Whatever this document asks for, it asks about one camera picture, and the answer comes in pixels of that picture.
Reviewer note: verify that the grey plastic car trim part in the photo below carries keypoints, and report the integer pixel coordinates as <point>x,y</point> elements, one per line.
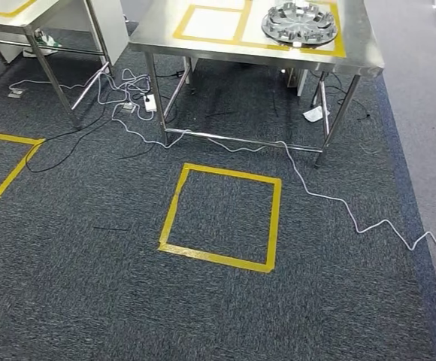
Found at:
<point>300,25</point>

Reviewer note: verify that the white power strip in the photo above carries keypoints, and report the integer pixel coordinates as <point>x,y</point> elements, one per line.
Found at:
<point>150,103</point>

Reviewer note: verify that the grey floor socket box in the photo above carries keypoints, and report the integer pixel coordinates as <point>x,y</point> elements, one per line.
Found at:
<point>128,106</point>
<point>16,93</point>

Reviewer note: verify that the white paper sheet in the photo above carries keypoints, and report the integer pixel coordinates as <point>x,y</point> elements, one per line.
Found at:
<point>314,114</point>

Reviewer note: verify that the white upright panel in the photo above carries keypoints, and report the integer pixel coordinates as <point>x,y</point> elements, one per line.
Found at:
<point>296,82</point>

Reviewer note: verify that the stainless steel table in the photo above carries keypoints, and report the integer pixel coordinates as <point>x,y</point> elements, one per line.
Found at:
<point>43,15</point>
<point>158,35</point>

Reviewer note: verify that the person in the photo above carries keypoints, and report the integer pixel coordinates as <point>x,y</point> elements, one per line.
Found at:
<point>43,42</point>

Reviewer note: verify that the yellow floor tape square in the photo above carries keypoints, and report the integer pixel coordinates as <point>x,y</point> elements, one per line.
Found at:
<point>11,138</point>

